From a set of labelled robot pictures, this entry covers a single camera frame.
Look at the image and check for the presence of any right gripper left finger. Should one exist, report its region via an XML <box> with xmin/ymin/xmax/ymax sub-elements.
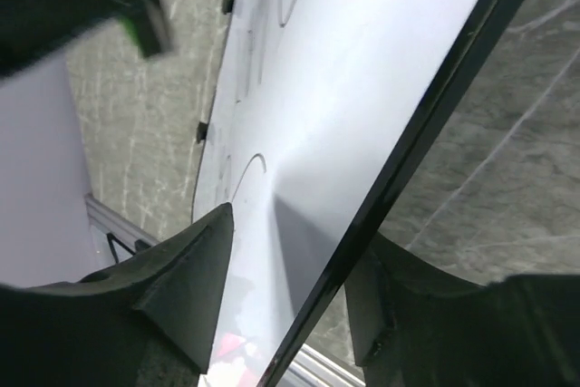
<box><xmin>1</xmin><ymin>203</ymin><xmax>234</xmax><ymax>386</ymax></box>

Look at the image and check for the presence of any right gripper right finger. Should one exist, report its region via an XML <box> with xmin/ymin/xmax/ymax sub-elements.
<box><xmin>344</xmin><ymin>235</ymin><xmax>579</xmax><ymax>386</ymax></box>

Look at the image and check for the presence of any green whiteboard eraser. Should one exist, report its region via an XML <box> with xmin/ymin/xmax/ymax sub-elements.
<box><xmin>121</xmin><ymin>0</ymin><xmax>173</xmax><ymax>58</ymax></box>

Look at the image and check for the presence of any white whiteboard black frame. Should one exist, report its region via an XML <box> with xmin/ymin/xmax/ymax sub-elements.
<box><xmin>191</xmin><ymin>0</ymin><xmax>523</xmax><ymax>386</ymax></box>

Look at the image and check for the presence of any aluminium front rail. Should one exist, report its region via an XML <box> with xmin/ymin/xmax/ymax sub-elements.
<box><xmin>85</xmin><ymin>194</ymin><xmax>364</xmax><ymax>386</ymax></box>

